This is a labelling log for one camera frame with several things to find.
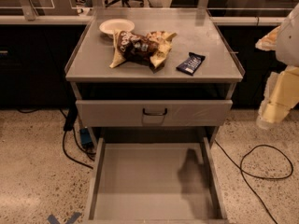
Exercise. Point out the grey drawer cabinet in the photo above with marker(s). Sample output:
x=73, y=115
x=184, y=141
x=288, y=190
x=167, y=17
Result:
x=143, y=69

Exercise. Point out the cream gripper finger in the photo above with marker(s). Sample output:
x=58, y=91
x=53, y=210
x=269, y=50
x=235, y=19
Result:
x=281, y=95
x=269, y=41

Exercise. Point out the black drawer handle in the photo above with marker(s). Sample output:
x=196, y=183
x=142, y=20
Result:
x=154, y=114

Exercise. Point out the open middle drawer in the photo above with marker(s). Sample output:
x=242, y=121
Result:
x=154, y=183

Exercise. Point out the closed top drawer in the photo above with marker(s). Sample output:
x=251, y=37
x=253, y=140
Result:
x=128, y=113

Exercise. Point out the white paper bowl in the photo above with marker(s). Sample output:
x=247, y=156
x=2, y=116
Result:
x=108, y=27

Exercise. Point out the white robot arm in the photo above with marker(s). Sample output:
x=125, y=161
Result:
x=287, y=50

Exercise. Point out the blue power adapter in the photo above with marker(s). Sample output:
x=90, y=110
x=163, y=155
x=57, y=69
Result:
x=85, y=138

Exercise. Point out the brown chip bag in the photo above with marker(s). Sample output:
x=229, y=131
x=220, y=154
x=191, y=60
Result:
x=153, y=47

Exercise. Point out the dark blue snack bar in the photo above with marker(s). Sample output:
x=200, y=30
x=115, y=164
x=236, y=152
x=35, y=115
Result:
x=190, y=65

